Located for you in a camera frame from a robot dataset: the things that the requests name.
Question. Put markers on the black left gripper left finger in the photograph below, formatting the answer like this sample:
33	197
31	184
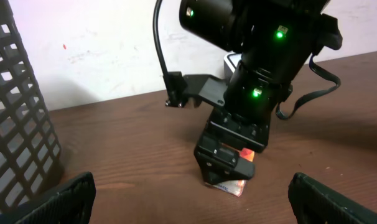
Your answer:
70	202

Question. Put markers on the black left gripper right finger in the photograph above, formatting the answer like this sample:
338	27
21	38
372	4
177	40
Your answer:
314	203

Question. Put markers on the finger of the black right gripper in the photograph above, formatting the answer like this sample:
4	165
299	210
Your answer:
214	164

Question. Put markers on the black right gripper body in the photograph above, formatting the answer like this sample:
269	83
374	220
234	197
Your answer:
227	137

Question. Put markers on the orange snack packet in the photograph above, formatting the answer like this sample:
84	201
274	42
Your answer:
235	185

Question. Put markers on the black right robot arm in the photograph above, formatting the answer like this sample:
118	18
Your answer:
274	39

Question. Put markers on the white barcode scanner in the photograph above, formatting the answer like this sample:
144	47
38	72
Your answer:
231	61

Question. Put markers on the grey plastic basket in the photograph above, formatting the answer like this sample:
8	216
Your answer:
29	147

